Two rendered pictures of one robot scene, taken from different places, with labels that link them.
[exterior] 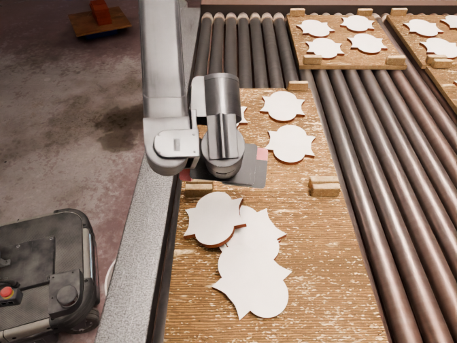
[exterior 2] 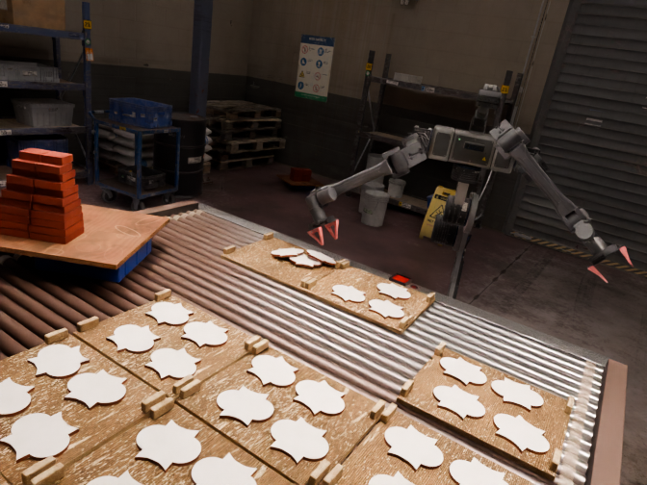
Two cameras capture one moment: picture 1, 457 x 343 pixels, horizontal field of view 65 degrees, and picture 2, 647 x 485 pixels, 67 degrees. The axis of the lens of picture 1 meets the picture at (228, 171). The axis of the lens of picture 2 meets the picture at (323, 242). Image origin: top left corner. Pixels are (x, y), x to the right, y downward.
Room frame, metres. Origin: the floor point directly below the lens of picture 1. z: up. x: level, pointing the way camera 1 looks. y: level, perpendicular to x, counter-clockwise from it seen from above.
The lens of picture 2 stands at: (1.37, -1.68, 1.76)
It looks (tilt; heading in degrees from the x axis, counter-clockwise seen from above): 21 degrees down; 119
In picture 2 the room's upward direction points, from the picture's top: 9 degrees clockwise
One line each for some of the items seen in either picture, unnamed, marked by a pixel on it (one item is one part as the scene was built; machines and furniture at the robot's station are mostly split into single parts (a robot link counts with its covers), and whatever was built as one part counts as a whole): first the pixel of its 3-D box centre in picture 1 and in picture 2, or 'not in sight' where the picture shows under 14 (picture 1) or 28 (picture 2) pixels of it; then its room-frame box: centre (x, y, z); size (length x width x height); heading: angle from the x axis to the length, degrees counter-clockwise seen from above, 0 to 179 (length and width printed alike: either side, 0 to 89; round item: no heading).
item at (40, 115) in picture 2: not in sight; (43, 113); (-3.88, 1.35, 0.76); 0.50 x 0.36 x 0.24; 93
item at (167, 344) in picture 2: not in sight; (171, 335); (0.44, -0.80, 0.94); 0.41 x 0.35 x 0.04; 179
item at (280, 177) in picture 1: (256, 133); (370, 295); (0.73, -0.07, 0.93); 0.41 x 0.35 x 0.02; 0
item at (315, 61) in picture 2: not in sight; (313, 67); (-2.85, 4.84, 1.55); 0.61 x 0.02 x 0.91; 177
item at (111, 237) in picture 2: not in sight; (79, 230); (-0.22, -0.65, 1.03); 0.50 x 0.50 x 0.02; 29
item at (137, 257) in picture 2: not in sight; (97, 247); (-0.16, -0.62, 0.97); 0.31 x 0.31 x 0.10; 29
